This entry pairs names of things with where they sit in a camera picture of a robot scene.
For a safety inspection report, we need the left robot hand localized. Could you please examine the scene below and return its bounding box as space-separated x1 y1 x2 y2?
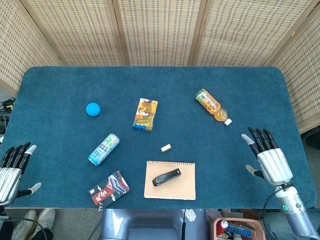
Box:
0 141 42 207

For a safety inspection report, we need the woven folding screen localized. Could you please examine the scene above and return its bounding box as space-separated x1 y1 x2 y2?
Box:
0 0 320 135

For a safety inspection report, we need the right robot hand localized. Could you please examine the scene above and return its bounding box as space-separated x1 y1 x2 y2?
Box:
241 127 294 187

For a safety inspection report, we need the black and red snack packet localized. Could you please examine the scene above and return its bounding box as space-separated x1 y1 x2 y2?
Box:
89 170 132 209

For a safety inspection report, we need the yellow spiral notebook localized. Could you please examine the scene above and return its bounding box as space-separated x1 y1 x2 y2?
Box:
143 160 197 201

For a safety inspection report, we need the black cables bundle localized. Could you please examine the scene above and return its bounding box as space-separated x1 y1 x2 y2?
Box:
0 98 16 136

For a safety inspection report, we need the blue and white drink can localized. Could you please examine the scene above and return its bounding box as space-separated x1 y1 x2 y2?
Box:
87 133 121 167

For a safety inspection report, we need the blue table cloth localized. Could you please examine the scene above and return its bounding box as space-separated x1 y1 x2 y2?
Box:
1 65 317 210

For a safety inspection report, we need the orange snack box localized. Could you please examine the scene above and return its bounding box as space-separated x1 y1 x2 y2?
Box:
132 97 159 133

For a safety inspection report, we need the white shoe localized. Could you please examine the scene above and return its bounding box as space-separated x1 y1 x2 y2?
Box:
34 208 56 232
11 209 38 240

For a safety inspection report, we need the pink basket with items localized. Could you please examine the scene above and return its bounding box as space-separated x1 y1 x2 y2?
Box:
209 216 266 240

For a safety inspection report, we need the black stapler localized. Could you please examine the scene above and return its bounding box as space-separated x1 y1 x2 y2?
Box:
152 168 182 187

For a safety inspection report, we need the orange juice bottle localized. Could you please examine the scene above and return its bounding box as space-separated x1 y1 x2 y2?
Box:
195 88 233 126

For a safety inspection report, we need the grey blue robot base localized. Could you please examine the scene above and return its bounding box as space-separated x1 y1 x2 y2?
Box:
99 208 210 240

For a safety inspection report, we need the blue ball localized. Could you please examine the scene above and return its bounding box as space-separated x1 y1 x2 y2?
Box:
85 102 101 117

